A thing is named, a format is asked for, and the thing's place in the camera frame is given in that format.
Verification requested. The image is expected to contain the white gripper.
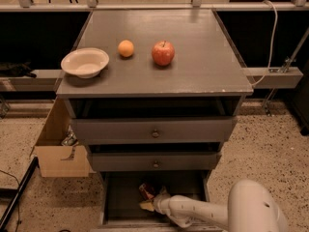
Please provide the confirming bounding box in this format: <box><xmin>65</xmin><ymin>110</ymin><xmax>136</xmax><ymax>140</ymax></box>
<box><xmin>139</xmin><ymin>186</ymin><xmax>171</xmax><ymax>215</ymax></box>

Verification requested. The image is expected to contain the red coke can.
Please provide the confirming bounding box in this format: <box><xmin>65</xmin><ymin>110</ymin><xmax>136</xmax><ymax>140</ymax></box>
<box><xmin>139</xmin><ymin>183</ymin><xmax>156</xmax><ymax>200</ymax></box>

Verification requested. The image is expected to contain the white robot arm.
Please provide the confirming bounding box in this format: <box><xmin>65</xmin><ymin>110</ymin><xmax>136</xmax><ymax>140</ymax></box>
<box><xmin>139</xmin><ymin>179</ymin><xmax>289</xmax><ymax>232</ymax></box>

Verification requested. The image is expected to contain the grey open bottom drawer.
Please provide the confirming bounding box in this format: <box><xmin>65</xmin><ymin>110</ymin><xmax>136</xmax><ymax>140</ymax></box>
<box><xmin>90</xmin><ymin>170</ymin><xmax>222</xmax><ymax>232</ymax></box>

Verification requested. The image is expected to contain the grey middle drawer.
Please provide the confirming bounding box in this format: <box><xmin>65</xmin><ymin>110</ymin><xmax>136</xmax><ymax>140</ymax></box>
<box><xmin>89</xmin><ymin>152</ymin><xmax>221</xmax><ymax>172</ymax></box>

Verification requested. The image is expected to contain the grey top drawer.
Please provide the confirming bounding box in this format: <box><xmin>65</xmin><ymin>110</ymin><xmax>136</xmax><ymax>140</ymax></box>
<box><xmin>70</xmin><ymin>117</ymin><xmax>237</xmax><ymax>145</ymax></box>

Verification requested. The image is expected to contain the grey wooden drawer cabinet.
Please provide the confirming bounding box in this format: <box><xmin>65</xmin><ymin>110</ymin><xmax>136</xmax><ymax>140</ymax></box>
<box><xmin>56</xmin><ymin>9</ymin><xmax>254</xmax><ymax>179</ymax></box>

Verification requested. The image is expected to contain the cardboard box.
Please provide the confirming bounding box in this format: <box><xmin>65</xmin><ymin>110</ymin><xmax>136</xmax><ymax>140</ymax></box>
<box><xmin>34</xmin><ymin>99</ymin><xmax>93</xmax><ymax>178</ymax></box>

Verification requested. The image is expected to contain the black bar on floor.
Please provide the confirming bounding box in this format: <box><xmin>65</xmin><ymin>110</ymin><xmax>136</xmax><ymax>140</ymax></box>
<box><xmin>0</xmin><ymin>157</ymin><xmax>39</xmax><ymax>232</ymax></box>

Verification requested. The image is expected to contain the red apple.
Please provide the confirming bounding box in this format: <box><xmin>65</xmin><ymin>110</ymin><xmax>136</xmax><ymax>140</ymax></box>
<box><xmin>152</xmin><ymin>41</ymin><xmax>175</xmax><ymax>67</ymax></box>

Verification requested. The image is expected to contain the white bowl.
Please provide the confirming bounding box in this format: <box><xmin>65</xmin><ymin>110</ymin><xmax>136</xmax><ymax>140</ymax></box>
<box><xmin>61</xmin><ymin>47</ymin><xmax>109</xmax><ymax>78</ymax></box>

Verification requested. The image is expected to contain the orange fruit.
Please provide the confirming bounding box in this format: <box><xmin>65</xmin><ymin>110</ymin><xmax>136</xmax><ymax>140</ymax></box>
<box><xmin>118</xmin><ymin>40</ymin><xmax>134</xmax><ymax>57</ymax></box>

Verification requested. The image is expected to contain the black object on ledge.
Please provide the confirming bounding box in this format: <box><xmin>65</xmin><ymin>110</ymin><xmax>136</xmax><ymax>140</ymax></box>
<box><xmin>0</xmin><ymin>62</ymin><xmax>37</xmax><ymax>78</ymax></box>

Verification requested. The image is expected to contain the white cable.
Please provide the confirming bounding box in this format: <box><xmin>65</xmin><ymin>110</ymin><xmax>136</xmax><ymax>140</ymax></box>
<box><xmin>250</xmin><ymin>0</ymin><xmax>279</xmax><ymax>89</ymax></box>

